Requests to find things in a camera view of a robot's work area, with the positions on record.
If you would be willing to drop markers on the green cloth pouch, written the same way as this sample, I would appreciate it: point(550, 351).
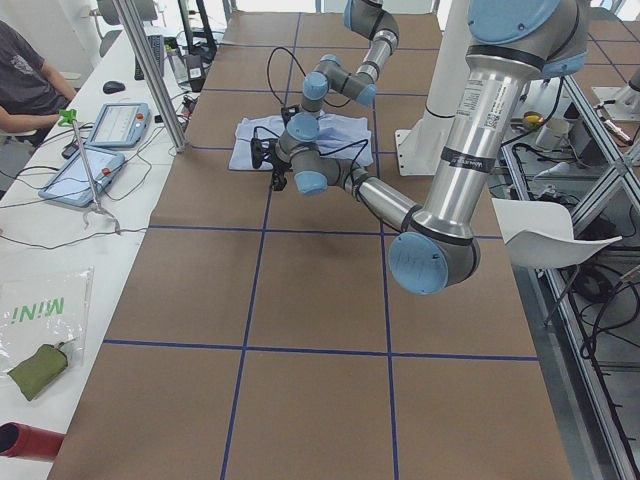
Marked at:
point(33, 375)

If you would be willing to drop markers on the clear plastic bag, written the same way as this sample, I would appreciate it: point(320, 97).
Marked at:
point(43, 309)

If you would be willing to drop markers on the white plastic chair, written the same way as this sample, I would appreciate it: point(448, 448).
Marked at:
point(540, 235)

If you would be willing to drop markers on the light blue striped shirt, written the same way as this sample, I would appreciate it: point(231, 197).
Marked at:
point(336, 136)

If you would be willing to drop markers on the teach pendant near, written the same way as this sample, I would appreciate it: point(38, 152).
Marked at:
point(70, 184)

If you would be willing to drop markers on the reacher grabber tool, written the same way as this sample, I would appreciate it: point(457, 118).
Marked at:
point(68, 117)

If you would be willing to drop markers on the black computer mouse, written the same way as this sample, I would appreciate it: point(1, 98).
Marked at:
point(112, 87)

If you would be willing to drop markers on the red cylinder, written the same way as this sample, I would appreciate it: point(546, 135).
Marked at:
point(30, 443)

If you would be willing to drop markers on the seated person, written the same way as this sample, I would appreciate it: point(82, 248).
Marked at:
point(33, 92)

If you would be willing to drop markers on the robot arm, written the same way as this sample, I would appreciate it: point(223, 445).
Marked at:
point(371, 21)
point(491, 51)

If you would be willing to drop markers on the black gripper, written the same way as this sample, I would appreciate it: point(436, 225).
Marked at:
point(278, 173)

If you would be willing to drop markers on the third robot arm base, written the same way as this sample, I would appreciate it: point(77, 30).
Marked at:
point(620, 103)

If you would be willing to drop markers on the aluminium frame post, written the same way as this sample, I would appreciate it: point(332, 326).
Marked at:
point(133, 26)

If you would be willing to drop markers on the teach pendant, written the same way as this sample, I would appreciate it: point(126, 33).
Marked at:
point(119, 125)
point(70, 184)

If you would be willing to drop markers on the teach pendant far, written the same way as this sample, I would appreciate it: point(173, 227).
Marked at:
point(119, 125)

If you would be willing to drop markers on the white camera post with base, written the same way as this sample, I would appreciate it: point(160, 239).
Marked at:
point(419, 149)

